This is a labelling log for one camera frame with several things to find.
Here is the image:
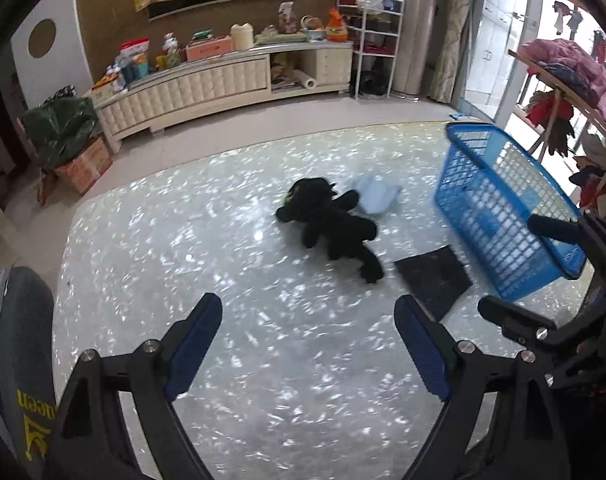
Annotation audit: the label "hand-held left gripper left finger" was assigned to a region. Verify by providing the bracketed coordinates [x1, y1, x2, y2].
[43, 292, 224, 480]

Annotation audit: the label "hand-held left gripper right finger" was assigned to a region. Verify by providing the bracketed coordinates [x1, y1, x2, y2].
[393, 294, 570, 480]

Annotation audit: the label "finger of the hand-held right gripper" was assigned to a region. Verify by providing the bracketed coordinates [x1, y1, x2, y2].
[527, 214, 584, 246]
[477, 295, 575, 350]

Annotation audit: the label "black cloth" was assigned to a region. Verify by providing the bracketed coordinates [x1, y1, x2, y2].
[394, 246, 474, 322]

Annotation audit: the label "blue plastic basket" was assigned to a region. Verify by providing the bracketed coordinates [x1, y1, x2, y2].
[433, 122, 589, 302]

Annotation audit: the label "black plush toy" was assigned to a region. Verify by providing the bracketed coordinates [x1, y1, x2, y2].
[275, 176, 385, 285]

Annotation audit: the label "light blue cloth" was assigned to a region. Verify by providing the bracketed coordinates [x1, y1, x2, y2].
[353, 174, 404, 216]

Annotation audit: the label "red hanging garments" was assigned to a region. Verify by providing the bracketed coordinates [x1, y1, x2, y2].
[526, 90, 576, 158]

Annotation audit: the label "wooden drying rack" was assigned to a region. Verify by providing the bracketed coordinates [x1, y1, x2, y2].
[508, 50, 606, 221]

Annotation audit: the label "dark blue garment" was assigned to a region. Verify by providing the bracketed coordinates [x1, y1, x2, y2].
[538, 62, 591, 88]

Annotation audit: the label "grey chair with yellow print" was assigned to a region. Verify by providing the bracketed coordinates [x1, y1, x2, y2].
[0, 266, 58, 480]

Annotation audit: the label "pink clothing pile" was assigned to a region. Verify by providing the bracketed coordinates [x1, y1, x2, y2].
[518, 38, 606, 121]

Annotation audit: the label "glass sliding door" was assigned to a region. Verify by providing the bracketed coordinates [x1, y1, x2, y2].
[466, 0, 544, 121]

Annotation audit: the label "cardboard box with red print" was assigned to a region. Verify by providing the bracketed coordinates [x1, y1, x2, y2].
[53, 135, 114, 196]

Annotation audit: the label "patterned beige curtain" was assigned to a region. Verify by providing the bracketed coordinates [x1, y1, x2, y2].
[428, 0, 486, 106]

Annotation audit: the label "silver standing air conditioner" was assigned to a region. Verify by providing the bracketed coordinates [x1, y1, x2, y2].
[390, 0, 441, 96]

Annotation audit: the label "cream television cabinet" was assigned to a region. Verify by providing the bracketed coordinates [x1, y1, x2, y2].
[85, 40, 355, 155]

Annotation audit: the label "dark green bag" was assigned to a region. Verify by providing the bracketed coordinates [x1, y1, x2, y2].
[23, 95, 100, 171]

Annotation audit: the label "white metal shelf rack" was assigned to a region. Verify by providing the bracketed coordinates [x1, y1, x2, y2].
[335, 0, 406, 100]

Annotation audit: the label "orange bag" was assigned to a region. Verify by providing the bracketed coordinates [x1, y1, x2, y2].
[324, 7, 349, 43]

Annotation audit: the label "red and white snack bag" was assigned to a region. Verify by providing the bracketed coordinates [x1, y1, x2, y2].
[119, 37, 151, 81]

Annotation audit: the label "pink storage box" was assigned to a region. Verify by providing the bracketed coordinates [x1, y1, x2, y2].
[184, 36, 235, 62]

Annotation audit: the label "cream cylindrical jar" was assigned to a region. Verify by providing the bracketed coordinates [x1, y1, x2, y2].
[230, 22, 255, 52]

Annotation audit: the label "green folded cloth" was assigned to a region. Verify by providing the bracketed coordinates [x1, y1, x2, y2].
[253, 32, 309, 47]

